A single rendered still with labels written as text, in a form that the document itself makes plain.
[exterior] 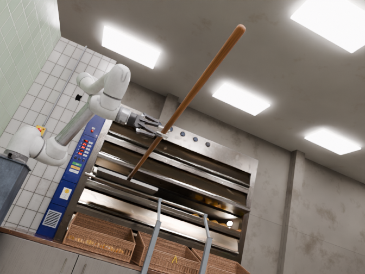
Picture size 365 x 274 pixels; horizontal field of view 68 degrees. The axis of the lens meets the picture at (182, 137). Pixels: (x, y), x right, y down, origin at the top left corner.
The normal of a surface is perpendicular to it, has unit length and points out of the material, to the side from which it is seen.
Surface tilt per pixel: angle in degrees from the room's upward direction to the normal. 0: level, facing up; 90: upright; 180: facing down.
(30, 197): 90
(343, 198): 90
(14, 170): 90
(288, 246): 90
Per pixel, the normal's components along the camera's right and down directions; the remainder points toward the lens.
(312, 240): 0.33, -0.30
